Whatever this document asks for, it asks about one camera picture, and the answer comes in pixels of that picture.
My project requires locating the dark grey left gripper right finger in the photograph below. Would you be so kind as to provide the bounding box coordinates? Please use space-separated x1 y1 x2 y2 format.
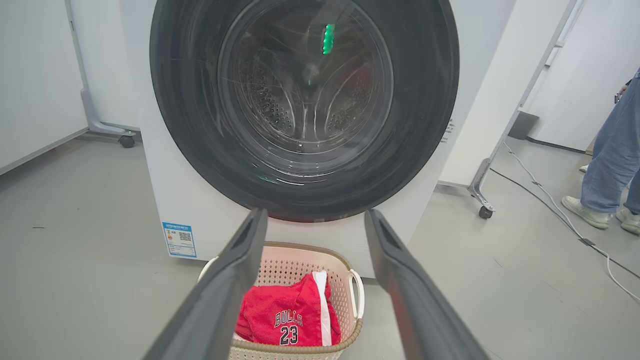
364 208 490 360

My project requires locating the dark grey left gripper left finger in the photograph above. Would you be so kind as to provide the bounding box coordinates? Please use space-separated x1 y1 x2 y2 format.
142 207 269 360

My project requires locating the red Bulls 23 garment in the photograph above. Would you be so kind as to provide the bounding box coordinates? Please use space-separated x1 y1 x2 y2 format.
235 271 342 348

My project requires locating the black glass washing machine door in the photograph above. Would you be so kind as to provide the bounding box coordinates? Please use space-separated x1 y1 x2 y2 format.
149 0 461 224

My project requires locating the cream perforated laundry basket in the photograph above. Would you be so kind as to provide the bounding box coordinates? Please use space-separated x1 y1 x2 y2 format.
197 241 366 360

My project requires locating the white washing machine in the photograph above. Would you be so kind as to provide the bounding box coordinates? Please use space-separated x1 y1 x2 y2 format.
120 0 517 279

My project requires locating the blue energy label sticker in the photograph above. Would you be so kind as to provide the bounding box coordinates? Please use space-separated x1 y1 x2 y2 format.
161 221 198 259

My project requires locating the dark grey floor box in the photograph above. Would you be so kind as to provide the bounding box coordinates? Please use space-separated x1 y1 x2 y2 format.
507 111 540 141

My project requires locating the white partition with metal leg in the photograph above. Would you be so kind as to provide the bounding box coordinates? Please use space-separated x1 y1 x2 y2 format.
437 0 586 221
64 0 151 149

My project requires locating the person in blue jeans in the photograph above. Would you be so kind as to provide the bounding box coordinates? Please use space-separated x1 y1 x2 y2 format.
561 67 640 237

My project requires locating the white partition panel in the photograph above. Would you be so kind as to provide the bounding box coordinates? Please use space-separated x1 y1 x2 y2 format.
0 0 90 176

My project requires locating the black floor cable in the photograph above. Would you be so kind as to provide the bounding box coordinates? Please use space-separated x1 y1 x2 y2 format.
489 167 640 281

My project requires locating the white floor cable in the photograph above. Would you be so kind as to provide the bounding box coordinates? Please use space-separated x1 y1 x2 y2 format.
501 141 640 304

